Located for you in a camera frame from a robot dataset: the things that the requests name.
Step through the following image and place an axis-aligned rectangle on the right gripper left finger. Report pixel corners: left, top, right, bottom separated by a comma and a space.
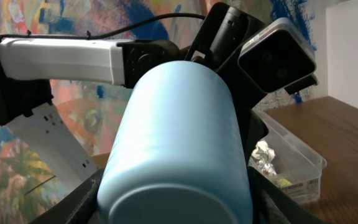
30, 169, 104, 224

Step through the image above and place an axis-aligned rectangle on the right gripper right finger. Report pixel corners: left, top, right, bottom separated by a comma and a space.
247, 166, 326, 224

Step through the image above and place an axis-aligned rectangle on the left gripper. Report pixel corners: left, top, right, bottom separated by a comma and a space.
185, 2, 269, 149

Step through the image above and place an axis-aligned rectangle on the yellow green candy wrapper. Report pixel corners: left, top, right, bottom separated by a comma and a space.
275, 179, 292, 188

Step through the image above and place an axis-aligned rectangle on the foil wrapper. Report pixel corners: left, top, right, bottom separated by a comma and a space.
251, 139, 277, 176

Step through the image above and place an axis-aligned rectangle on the light blue cup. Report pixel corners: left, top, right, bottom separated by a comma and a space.
97, 61, 253, 224

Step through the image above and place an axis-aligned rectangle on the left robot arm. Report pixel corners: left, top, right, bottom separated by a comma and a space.
0, 2, 261, 188

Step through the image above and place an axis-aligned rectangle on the clear plastic bin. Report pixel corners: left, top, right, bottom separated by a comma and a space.
249, 111, 327, 204

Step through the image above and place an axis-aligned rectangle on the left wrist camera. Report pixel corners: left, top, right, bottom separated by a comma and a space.
237, 17, 316, 93

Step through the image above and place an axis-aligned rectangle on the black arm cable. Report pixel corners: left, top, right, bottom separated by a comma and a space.
0, 12, 206, 40

